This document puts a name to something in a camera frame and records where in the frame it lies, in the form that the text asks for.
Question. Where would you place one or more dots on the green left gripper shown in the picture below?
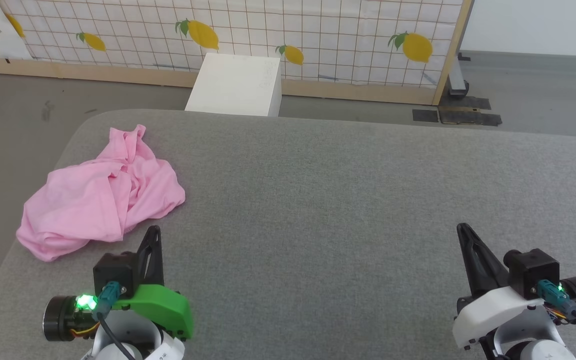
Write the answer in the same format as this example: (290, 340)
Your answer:
(160, 305)

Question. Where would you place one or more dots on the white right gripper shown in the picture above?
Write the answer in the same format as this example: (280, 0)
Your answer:
(493, 315)

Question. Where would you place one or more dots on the pink cloth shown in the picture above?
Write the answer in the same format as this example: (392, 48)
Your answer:
(98, 200)

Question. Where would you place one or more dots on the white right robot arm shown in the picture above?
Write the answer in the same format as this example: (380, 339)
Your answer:
(528, 340)

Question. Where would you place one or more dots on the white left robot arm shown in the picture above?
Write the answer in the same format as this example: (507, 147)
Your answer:
(123, 335)

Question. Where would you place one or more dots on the white paper label tag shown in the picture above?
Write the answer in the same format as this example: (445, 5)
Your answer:
(168, 350)

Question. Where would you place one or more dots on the large black floor tape patch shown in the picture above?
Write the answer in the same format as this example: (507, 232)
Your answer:
(468, 116)

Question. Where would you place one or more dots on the small black floor tape patch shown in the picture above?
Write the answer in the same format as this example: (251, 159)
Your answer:
(425, 115)

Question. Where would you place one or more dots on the grey fabric sofa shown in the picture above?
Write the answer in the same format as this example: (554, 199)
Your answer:
(328, 210)

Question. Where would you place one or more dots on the metal panel stand foot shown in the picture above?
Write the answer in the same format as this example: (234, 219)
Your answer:
(457, 80)

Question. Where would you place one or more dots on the white rectangular box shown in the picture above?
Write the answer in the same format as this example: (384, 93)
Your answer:
(238, 85)

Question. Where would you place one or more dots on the lemon print screen panel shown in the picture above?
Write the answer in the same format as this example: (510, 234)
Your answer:
(268, 25)

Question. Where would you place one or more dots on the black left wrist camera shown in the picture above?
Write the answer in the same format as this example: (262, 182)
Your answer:
(114, 272)

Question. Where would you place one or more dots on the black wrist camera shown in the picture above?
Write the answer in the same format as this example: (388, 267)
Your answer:
(533, 272)
(114, 272)

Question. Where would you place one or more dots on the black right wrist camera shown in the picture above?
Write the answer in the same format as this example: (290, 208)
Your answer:
(533, 272)

